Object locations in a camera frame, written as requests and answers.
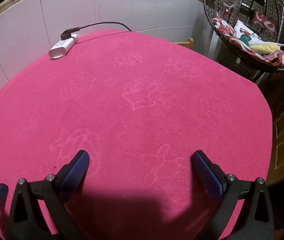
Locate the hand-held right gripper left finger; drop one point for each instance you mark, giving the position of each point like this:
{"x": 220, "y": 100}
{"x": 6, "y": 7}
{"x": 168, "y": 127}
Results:
{"x": 75, "y": 172}

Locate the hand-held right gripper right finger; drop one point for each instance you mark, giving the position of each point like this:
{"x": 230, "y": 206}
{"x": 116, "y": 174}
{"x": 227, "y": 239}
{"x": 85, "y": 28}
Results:
{"x": 207, "y": 172}

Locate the white power strip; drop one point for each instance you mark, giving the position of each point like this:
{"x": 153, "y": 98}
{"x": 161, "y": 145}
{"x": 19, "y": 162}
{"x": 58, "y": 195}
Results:
{"x": 61, "y": 46}

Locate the wooden chair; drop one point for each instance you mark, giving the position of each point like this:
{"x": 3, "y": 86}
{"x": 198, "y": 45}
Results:
{"x": 189, "y": 42}

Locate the yellow cloth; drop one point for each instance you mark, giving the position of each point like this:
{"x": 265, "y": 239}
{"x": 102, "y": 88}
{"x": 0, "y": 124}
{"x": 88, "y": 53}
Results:
{"x": 262, "y": 48}

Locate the green item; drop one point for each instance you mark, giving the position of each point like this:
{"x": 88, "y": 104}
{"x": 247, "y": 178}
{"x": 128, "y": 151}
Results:
{"x": 244, "y": 39}

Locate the red white floral cushion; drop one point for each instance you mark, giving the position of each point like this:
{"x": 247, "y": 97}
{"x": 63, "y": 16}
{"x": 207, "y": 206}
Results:
{"x": 222, "y": 27}

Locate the white cloth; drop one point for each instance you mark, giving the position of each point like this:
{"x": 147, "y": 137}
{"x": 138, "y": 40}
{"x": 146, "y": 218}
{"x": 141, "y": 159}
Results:
{"x": 242, "y": 30}

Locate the red patterned pillow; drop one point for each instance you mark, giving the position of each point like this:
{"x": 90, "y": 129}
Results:
{"x": 264, "y": 21}

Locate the hanging wicker chair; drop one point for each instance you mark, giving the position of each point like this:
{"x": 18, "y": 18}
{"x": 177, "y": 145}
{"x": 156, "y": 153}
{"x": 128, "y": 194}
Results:
{"x": 208, "y": 10}

